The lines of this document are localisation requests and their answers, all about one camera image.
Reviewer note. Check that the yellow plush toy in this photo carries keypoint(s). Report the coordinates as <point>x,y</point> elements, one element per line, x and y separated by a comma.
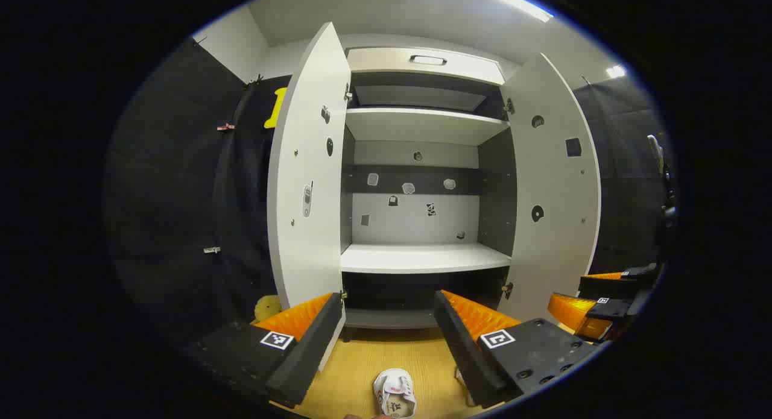
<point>266,309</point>

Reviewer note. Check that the white canvas shoe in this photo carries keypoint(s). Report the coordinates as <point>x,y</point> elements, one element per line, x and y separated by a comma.
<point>458,377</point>
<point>395,392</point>

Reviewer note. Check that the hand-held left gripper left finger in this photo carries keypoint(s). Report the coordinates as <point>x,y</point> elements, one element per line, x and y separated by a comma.
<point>310,352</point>

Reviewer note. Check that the white cabinet door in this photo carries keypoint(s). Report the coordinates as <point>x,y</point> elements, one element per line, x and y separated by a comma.
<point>555,178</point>
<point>307,166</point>

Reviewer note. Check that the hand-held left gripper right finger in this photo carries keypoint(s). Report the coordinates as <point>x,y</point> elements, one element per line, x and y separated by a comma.
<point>464,352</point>

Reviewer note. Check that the white shoe cabinet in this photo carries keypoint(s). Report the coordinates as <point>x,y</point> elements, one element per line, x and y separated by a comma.
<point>422,259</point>

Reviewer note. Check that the ceiling strip light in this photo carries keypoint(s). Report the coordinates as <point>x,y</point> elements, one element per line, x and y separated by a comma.
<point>616,72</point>

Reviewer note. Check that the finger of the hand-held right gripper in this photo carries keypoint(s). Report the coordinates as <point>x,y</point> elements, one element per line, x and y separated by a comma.
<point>609,288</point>
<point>609,309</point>

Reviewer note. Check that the black backdrop cloth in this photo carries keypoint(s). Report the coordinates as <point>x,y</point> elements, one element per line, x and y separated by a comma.
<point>169,184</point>
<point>627,214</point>

